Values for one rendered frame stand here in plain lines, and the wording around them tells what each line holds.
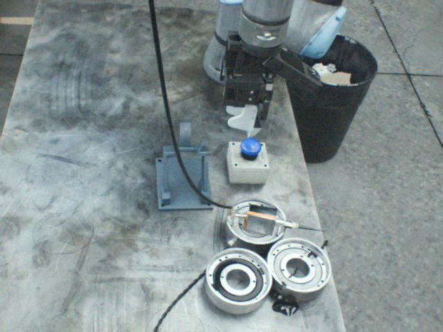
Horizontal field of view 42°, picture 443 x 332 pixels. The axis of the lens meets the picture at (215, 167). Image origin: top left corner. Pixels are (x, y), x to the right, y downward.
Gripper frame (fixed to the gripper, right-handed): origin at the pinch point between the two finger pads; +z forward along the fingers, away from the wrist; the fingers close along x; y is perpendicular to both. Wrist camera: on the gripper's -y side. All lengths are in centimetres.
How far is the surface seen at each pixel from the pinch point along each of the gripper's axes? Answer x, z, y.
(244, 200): 10.6, 7.2, 1.8
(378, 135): -98, 91, -81
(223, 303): 31.1, 7.6, 7.2
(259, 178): 3.5, 8.8, -2.1
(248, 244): 20.2, 7.2, 2.1
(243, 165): 3.0, 6.1, 1.4
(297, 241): 19.5, 7.1, -6.3
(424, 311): -14, 91, -73
